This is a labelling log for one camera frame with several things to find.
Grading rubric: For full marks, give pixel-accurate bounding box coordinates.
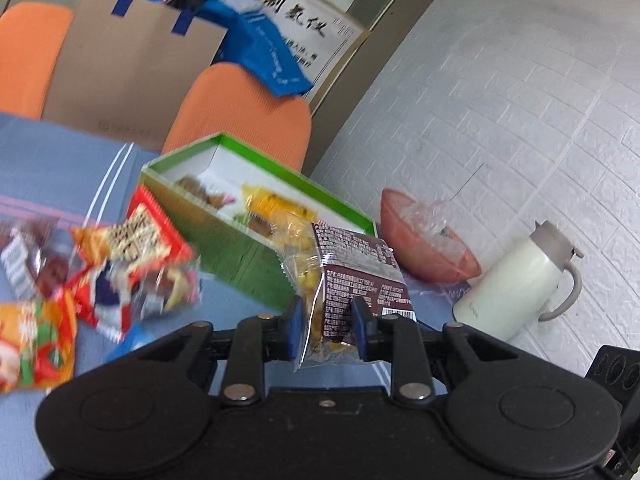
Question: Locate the dark brown snack packet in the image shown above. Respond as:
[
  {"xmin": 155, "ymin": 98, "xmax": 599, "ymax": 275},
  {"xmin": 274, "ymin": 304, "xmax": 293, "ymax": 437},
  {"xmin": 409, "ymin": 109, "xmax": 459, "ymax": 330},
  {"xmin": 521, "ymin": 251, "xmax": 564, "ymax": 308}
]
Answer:
[{"xmin": 271, "ymin": 214, "xmax": 416, "ymax": 368}]

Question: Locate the yellow corn snack packet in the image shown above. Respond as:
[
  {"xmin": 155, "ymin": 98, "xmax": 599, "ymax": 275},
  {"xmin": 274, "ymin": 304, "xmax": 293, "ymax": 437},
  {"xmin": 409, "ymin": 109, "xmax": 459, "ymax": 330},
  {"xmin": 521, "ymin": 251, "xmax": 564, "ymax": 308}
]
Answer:
[{"xmin": 241, "ymin": 184, "xmax": 318, "ymax": 222}]

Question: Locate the white blue cartoon snack packet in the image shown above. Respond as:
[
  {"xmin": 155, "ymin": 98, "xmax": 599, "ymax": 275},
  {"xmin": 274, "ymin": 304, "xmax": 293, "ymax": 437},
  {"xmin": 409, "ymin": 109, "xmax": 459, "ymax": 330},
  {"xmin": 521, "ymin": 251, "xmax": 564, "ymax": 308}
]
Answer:
[{"xmin": 64, "ymin": 259, "xmax": 201, "ymax": 342}]

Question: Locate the red plastic bowl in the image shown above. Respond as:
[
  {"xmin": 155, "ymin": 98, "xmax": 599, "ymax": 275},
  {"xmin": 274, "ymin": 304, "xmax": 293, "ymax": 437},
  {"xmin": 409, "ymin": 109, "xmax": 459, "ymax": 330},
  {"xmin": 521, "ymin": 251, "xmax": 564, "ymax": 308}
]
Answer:
[{"xmin": 380, "ymin": 188, "xmax": 482, "ymax": 284}]

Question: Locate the white thermos jug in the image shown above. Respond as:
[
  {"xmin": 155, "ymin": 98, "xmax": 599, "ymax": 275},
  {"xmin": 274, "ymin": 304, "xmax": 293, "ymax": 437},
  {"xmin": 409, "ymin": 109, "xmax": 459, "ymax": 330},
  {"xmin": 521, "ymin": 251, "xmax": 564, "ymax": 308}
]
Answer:
[{"xmin": 452, "ymin": 221, "xmax": 582, "ymax": 341}]

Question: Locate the green cardboard box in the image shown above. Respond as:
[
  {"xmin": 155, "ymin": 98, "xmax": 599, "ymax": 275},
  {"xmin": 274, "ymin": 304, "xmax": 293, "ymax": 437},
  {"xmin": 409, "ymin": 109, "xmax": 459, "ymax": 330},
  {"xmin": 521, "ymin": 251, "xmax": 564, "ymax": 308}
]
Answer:
[{"xmin": 139, "ymin": 133, "xmax": 378, "ymax": 310}]

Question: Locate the red noodle snack packet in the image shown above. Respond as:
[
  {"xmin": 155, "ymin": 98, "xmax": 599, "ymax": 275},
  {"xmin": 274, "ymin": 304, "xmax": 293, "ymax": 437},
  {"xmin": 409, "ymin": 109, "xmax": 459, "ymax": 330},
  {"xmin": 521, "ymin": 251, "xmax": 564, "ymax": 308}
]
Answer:
[{"xmin": 70, "ymin": 185, "xmax": 196, "ymax": 274}]

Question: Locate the orange green snack packet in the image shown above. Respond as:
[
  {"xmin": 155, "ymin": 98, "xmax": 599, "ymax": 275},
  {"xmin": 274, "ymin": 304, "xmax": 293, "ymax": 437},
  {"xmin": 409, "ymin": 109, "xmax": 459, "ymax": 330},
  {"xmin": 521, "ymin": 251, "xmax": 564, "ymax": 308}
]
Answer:
[{"xmin": 1, "ymin": 296, "xmax": 77, "ymax": 394}]

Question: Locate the brown bar snack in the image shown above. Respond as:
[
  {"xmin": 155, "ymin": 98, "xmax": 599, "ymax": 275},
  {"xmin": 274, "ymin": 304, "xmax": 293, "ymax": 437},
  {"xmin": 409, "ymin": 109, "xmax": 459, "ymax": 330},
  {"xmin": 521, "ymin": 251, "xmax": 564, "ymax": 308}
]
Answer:
[{"xmin": 1, "ymin": 217, "xmax": 72, "ymax": 301}]

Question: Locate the right orange chair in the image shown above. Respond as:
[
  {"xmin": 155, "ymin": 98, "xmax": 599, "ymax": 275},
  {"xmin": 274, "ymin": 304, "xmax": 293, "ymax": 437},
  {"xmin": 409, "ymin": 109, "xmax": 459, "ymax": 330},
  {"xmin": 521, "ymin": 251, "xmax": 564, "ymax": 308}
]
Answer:
[{"xmin": 162, "ymin": 63, "xmax": 311, "ymax": 171}]

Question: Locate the orange chair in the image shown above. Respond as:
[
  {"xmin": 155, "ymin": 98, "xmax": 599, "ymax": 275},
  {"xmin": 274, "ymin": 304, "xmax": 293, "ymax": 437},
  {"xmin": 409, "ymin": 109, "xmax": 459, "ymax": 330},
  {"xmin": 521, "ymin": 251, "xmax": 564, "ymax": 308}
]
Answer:
[
  {"xmin": 0, "ymin": 2, "xmax": 74, "ymax": 119},
  {"xmin": 162, "ymin": 63, "xmax": 311, "ymax": 171}
]

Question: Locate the blue tablecloth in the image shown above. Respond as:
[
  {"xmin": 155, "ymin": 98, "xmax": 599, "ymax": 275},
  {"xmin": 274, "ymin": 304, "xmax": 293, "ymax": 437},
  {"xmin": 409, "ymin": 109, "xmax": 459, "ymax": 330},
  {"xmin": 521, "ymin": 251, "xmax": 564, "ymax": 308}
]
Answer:
[{"xmin": 1, "ymin": 113, "xmax": 452, "ymax": 479}]

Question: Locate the blue fabric bag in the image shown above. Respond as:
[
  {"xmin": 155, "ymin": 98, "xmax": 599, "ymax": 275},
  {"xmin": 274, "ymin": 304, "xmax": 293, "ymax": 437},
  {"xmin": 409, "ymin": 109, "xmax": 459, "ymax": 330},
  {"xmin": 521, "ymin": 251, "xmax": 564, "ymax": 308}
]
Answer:
[{"xmin": 169, "ymin": 0, "xmax": 314, "ymax": 98}]

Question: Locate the framed calligraphy poster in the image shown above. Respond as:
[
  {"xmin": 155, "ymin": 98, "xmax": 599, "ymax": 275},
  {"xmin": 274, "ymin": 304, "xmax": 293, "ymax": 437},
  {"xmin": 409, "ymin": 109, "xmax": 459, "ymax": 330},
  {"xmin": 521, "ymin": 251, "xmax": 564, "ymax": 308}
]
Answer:
[{"xmin": 257, "ymin": 0, "xmax": 367, "ymax": 103}]

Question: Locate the brown paper bag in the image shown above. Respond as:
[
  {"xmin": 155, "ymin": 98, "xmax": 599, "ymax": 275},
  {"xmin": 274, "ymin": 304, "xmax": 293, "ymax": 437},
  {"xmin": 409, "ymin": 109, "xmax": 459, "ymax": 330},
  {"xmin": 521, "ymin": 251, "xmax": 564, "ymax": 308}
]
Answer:
[{"xmin": 42, "ymin": 0, "xmax": 227, "ymax": 152}]

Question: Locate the left orange chair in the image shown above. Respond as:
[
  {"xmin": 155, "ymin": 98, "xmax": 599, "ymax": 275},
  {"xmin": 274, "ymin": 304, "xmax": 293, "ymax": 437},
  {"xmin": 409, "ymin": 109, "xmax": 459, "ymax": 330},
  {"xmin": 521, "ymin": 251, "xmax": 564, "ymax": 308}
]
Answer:
[{"xmin": 0, "ymin": 2, "xmax": 74, "ymax": 119}]

